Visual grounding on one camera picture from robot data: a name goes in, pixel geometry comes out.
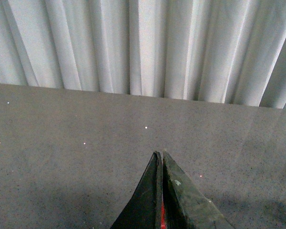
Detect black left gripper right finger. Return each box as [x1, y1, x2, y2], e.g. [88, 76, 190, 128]
[163, 152, 235, 229]

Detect red push button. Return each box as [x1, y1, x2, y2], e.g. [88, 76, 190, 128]
[161, 202, 166, 229]

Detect white pleated curtain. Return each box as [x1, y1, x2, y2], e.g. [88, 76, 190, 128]
[0, 0, 286, 109]

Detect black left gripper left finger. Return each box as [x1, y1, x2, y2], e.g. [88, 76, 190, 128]
[112, 151, 163, 229]

